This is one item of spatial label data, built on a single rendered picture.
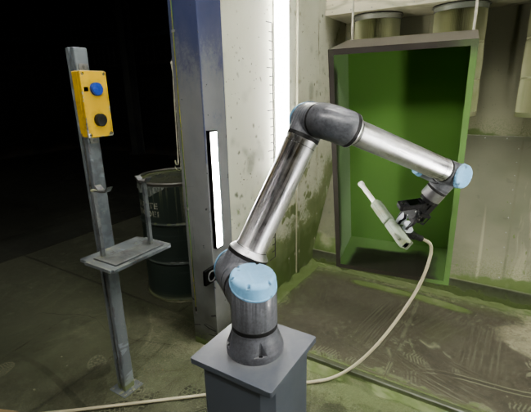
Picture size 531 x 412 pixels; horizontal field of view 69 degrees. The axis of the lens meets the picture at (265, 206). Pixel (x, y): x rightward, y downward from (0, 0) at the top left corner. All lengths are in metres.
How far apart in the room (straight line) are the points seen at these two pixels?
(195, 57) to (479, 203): 2.21
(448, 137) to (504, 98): 1.16
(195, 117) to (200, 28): 0.41
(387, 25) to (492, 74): 0.84
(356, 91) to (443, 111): 0.46
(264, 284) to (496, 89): 2.57
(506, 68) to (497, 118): 0.35
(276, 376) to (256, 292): 0.26
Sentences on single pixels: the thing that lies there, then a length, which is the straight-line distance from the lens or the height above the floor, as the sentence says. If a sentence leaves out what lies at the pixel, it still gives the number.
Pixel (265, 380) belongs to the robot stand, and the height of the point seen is 0.64.
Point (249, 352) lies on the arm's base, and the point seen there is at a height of 0.68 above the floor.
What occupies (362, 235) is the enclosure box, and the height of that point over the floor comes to 0.55.
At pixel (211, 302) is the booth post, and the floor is 0.32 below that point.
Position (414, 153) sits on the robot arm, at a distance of 1.41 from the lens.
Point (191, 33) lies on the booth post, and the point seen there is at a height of 1.72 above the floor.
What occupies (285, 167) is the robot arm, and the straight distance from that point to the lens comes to 1.31.
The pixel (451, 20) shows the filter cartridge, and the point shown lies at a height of 1.87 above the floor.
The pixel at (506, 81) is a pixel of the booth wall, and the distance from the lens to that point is 3.36.
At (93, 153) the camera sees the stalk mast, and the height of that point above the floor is 1.22.
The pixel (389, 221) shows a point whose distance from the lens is 1.83.
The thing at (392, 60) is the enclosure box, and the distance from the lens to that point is 2.20.
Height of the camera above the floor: 1.46
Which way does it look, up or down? 17 degrees down
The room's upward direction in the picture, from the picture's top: 1 degrees counter-clockwise
